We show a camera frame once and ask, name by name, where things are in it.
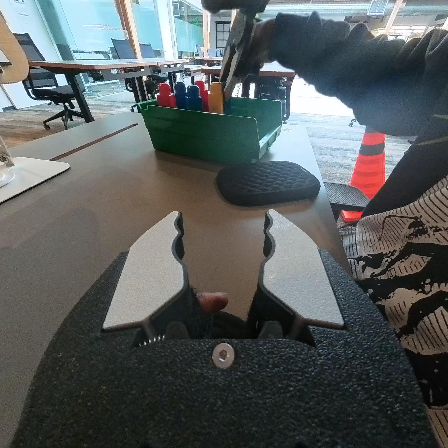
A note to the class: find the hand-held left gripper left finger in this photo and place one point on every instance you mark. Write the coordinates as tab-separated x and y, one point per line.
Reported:
147	280

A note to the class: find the person's left hand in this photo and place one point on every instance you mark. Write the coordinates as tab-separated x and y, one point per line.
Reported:
211	301

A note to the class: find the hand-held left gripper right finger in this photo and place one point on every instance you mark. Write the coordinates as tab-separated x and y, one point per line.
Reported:
301	280

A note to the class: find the wooden backing board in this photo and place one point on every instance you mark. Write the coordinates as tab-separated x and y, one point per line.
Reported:
12	52

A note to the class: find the yellow mega block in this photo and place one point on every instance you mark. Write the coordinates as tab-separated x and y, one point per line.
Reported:
216	101

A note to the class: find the black quilted wrist rest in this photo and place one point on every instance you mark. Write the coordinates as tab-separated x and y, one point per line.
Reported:
267	182

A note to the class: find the black office chair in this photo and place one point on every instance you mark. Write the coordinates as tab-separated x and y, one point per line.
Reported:
148	50
269	87
122	49
52	92

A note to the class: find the wooden top office desk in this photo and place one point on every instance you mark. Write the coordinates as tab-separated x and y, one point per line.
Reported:
280	70
105	64

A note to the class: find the black and white printed shirt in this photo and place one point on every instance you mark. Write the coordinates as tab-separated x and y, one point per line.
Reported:
402	245

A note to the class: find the person's right hand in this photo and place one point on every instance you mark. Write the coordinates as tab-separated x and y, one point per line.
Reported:
266	38

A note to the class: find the person's right forearm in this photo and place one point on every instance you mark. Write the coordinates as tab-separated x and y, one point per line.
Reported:
350	70

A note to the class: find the person's mesh office chair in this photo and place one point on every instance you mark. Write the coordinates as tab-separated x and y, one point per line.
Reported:
346	196

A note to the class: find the red mega block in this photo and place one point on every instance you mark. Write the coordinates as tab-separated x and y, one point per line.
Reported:
202	91
166	99

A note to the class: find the white tray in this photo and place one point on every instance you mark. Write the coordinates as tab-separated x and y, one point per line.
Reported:
35	171

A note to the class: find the person's dark jacket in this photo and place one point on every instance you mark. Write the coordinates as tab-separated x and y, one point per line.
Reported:
413	168

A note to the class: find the orange traffic cone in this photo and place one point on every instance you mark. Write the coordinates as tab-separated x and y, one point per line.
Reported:
371	164

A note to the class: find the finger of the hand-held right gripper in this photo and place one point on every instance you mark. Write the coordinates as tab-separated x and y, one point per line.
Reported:
233	42
245	52

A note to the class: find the blue mega block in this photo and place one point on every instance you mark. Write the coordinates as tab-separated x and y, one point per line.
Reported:
180	96
194	101

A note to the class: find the green plastic bin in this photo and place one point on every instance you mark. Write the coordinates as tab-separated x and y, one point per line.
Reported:
210	136

